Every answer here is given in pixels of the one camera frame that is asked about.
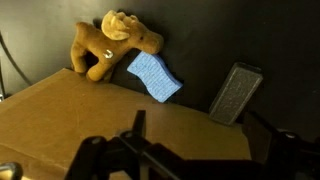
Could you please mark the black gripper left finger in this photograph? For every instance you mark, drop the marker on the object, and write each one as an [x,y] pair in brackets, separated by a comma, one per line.
[130,150]

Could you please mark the brown moose plush toy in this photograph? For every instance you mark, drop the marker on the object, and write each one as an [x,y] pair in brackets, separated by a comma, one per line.
[100,43]

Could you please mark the brown cardboard box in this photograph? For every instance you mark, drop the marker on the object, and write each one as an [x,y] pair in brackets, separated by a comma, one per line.
[83,116]

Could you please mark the black rectangular foam block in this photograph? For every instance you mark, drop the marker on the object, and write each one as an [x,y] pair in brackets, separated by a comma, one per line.
[235,95]

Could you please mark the blue sponge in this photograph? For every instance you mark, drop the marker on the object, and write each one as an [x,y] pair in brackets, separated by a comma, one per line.
[155,76]

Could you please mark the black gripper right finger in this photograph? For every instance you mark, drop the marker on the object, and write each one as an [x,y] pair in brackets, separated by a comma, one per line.
[283,156]

